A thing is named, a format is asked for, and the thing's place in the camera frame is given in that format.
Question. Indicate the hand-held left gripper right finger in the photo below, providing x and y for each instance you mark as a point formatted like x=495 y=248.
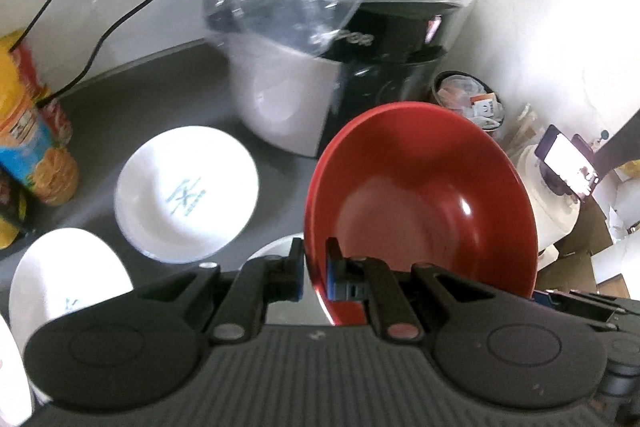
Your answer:
x=332 y=277

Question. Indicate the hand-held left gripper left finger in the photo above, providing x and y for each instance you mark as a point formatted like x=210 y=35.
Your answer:
x=296 y=274

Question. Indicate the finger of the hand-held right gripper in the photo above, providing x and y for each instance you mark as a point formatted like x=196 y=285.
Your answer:
x=580 y=304

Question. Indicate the white speckled bowl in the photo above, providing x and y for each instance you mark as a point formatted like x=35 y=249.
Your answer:
x=290 y=312

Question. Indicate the red and black bowl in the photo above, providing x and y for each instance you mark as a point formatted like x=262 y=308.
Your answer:
x=425 y=187

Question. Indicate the white plate with logo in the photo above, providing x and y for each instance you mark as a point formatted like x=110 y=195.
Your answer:
x=200 y=167
x=60 y=267

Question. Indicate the white appliance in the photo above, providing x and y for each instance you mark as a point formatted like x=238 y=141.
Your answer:
x=545 y=212

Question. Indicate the smartphone on holder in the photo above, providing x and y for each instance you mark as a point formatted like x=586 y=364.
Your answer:
x=570 y=162

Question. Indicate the black and silver rice cooker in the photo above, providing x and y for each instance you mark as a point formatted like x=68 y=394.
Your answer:
x=285 y=102

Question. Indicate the round trash bin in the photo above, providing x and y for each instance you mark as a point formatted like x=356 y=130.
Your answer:
x=465 y=97

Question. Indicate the orange juice bottle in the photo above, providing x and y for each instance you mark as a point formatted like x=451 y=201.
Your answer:
x=35 y=147

